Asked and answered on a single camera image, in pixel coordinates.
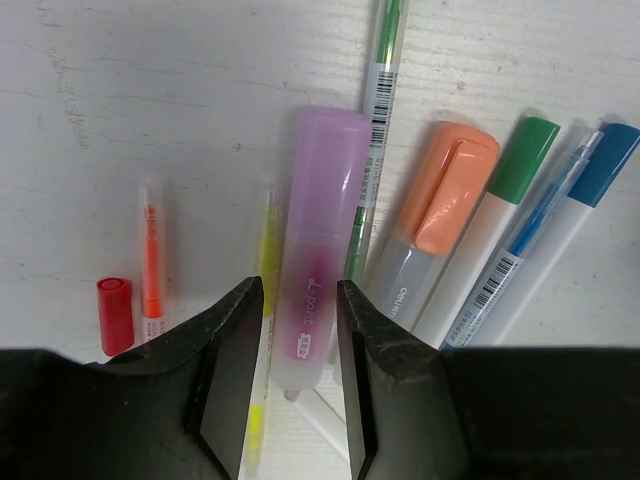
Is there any orange cap highlighter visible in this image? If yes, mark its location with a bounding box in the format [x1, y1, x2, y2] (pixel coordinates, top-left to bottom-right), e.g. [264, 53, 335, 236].
[365, 122, 500, 331]

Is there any thin green pen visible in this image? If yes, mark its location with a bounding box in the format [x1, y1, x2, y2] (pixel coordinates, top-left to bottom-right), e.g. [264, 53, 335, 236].
[344, 0, 410, 282]

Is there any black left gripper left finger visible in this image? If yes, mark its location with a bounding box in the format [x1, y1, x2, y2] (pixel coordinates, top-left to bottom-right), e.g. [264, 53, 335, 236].
[1, 277, 263, 479]

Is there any blue cap white marker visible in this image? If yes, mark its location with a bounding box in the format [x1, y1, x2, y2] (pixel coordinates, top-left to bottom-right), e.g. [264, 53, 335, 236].
[470, 123, 639, 346]

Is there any red cap marker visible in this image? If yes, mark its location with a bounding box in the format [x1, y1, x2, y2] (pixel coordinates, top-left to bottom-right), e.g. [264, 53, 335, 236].
[96, 277, 135, 357]

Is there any purple cap highlighter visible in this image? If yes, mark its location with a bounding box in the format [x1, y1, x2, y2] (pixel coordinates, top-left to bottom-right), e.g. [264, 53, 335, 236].
[271, 106, 372, 395]

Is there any green cap white marker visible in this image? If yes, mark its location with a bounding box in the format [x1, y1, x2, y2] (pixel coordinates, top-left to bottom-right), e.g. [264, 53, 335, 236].
[412, 116, 560, 349]

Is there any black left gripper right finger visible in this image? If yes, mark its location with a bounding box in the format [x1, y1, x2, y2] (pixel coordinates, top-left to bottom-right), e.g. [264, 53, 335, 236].
[336, 281, 639, 479]

